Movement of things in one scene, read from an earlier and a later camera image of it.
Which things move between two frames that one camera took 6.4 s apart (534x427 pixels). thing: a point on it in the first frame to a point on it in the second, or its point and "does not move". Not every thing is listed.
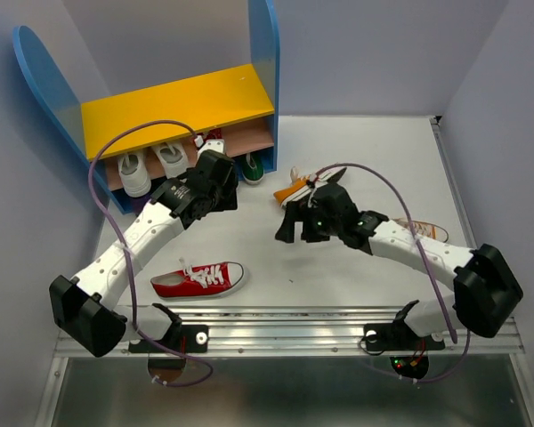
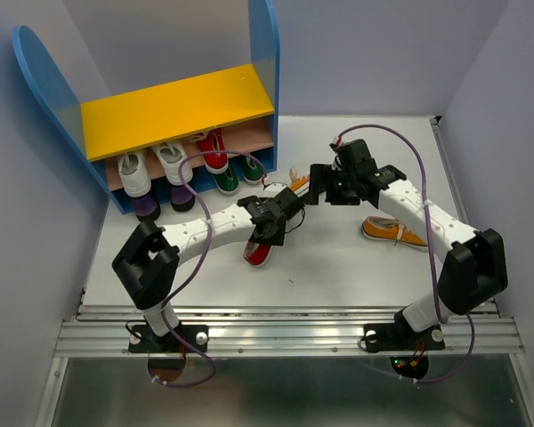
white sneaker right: x=173 y=157 does not move
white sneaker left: x=133 y=173 does not move
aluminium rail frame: x=318 y=333 does not move
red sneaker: x=201 y=281 to x=257 y=254
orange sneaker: x=300 y=185 does not move
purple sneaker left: x=138 y=204 does not move
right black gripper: x=300 y=210 to x=322 y=173
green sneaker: x=252 y=173 does not move
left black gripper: x=229 y=199 to x=277 y=239
